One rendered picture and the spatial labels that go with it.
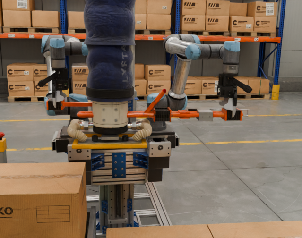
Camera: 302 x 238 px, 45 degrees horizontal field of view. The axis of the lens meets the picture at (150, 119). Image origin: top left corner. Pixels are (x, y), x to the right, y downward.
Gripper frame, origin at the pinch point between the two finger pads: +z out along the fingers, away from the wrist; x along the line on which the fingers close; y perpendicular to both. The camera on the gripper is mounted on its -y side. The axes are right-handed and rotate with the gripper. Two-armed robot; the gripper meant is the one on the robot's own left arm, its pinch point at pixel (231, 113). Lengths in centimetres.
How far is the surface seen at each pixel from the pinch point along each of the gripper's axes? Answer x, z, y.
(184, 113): 3.5, -0.6, 24.6
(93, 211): -27, 66, 72
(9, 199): 21, 35, 105
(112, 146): 16, 12, 59
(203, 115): 3.8, 0.3, 15.1
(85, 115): 5, 0, 72
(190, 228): -16, 73, 15
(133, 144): 16, 11, 49
